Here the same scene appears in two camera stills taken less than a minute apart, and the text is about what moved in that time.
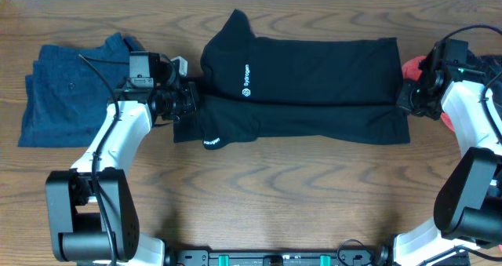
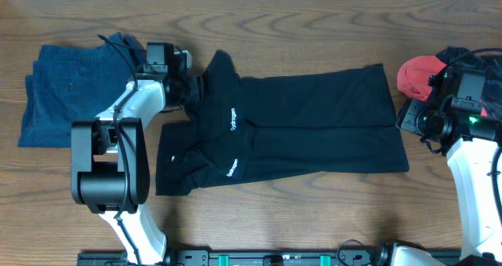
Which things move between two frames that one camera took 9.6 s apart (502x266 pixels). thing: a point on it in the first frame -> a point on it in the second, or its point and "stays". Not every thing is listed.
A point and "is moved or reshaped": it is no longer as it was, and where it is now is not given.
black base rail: x=343 y=256 stays
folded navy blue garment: x=68 y=92 stays
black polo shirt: x=265 y=91 is moved or reshaped
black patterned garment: x=491 y=67 stays
